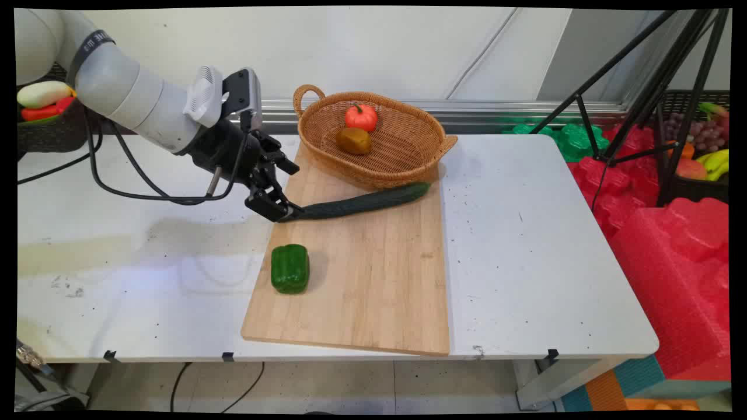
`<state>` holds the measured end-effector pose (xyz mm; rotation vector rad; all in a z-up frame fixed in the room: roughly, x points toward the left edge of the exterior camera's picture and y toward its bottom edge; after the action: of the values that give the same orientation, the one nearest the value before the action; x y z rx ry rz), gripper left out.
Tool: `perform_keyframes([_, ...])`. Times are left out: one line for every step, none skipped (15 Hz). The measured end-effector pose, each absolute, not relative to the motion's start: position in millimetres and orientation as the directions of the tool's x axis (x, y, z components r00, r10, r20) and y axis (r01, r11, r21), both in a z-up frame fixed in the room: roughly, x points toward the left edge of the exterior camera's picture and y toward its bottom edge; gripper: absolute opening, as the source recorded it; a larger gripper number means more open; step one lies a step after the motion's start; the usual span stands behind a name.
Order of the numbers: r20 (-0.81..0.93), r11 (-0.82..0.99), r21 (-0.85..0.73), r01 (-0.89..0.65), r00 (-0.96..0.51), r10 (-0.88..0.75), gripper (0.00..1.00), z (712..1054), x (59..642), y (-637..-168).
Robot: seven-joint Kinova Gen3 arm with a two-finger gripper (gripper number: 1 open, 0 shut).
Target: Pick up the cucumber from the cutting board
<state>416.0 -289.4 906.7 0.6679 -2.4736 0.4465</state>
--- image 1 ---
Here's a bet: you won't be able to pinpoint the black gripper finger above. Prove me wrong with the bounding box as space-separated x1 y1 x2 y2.
263 139 301 214
244 181 292 224

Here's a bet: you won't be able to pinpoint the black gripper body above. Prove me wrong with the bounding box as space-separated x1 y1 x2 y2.
190 120 276 190

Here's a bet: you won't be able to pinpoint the long dark green cucumber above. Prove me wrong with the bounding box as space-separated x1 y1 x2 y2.
280 181 432 223

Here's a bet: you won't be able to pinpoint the green bell pepper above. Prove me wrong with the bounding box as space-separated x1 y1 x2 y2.
270 244 310 295

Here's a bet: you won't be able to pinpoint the brown potato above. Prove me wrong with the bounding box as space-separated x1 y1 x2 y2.
336 127 373 156

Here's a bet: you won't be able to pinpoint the red tomato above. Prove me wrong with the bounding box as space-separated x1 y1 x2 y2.
344 103 379 133

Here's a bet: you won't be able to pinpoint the oval wicker basket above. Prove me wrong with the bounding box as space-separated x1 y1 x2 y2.
292 85 459 190

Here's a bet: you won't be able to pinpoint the wooden cutting board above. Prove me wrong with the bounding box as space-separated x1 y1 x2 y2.
240 142 451 357

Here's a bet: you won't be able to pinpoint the black plastic basket with vegetables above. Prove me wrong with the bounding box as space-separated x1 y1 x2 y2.
16 61 104 156

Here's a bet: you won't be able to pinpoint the red chili pepper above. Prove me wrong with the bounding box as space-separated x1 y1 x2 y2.
21 96 76 123

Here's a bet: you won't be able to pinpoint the white eggplant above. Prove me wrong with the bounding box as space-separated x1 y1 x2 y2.
16 80 74 110

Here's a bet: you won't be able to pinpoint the green foam mat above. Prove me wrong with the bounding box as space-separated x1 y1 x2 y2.
502 121 611 163

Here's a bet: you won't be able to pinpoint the red foam mat pile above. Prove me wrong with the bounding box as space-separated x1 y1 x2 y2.
568 124 661 240

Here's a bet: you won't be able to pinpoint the white table leg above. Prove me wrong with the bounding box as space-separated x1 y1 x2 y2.
512 356 620 411

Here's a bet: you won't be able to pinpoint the large red foam mat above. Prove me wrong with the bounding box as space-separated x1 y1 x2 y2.
609 197 731 382

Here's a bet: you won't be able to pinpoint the orange peach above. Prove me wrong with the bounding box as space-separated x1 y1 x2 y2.
676 157 708 181

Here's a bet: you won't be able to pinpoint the black plastic basket with fruit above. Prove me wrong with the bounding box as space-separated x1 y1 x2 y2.
655 89 731 205

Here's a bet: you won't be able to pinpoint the teal and orange box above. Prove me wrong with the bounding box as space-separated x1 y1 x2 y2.
559 354 732 412

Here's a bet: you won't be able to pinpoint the purple grape bunch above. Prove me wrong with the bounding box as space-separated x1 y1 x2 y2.
664 112 728 154

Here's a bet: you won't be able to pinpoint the yellow bananas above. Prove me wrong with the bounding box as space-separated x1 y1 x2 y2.
695 149 730 182

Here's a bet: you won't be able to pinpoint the white vented wrist mount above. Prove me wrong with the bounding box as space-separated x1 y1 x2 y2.
183 65 225 128

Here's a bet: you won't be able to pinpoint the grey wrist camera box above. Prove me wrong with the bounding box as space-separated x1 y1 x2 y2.
222 68 263 132

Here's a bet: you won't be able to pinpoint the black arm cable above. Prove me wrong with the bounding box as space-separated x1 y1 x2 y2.
17 120 105 186

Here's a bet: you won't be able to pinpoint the black floor cable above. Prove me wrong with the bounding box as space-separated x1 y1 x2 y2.
221 362 266 412
170 362 194 412

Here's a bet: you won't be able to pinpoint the aluminium wall rail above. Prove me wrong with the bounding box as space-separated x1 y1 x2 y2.
226 98 630 136

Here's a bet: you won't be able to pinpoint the cable with metal connector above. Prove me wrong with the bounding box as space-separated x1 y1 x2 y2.
16 340 54 375

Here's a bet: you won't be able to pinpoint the grey strap bundle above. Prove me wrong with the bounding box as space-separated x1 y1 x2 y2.
15 390 89 412

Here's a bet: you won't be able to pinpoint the black camera tripod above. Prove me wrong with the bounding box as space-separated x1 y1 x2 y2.
528 9 731 208

